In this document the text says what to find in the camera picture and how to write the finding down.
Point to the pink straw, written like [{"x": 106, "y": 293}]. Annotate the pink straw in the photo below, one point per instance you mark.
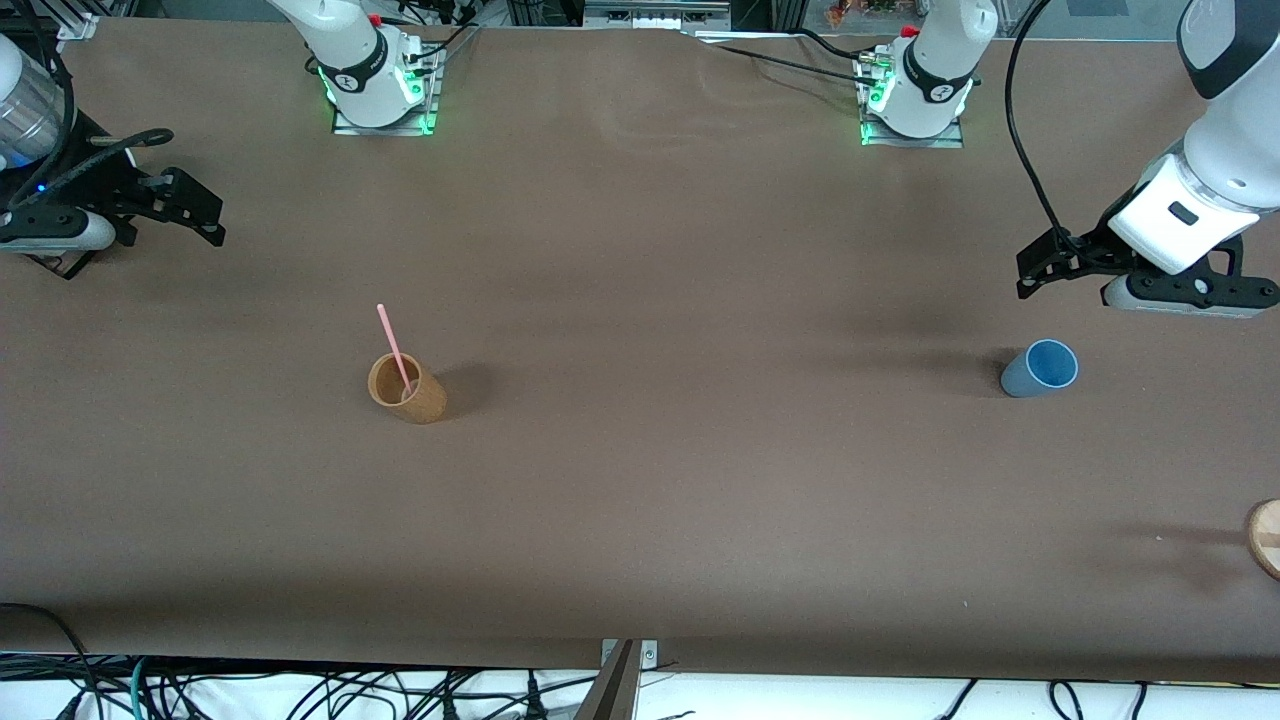
[{"x": 392, "y": 345}]

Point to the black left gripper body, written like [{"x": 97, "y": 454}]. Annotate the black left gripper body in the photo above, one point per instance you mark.
[{"x": 1092, "y": 247}]

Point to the aluminium frame profile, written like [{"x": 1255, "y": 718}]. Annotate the aluminium frame profile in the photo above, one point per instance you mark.
[{"x": 78, "y": 25}]

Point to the metal table bracket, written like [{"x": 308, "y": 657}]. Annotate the metal table bracket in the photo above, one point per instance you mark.
[{"x": 648, "y": 653}]

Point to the brown wooden cup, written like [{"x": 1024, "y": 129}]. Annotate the brown wooden cup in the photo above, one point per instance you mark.
[{"x": 420, "y": 395}]

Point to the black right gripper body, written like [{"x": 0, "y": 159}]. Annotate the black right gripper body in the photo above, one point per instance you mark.
[{"x": 122, "y": 188}]

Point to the round wooden disc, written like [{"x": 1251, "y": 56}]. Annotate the round wooden disc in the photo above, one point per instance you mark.
[{"x": 1268, "y": 538}]

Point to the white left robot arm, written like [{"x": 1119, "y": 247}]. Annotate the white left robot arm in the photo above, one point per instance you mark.
[{"x": 1225, "y": 150}]

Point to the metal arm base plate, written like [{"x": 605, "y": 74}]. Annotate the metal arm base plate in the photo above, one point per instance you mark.
[
  {"x": 945, "y": 140},
  {"x": 385, "y": 125}
]

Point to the grey control box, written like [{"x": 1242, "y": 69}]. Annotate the grey control box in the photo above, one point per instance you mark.
[{"x": 655, "y": 14}]

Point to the blue cup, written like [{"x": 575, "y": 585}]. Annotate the blue cup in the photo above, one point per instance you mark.
[{"x": 1035, "y": 370}]

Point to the dark support beam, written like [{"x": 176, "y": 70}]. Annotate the dark support beam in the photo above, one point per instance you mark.
[{"x": 612, "y": 690}]

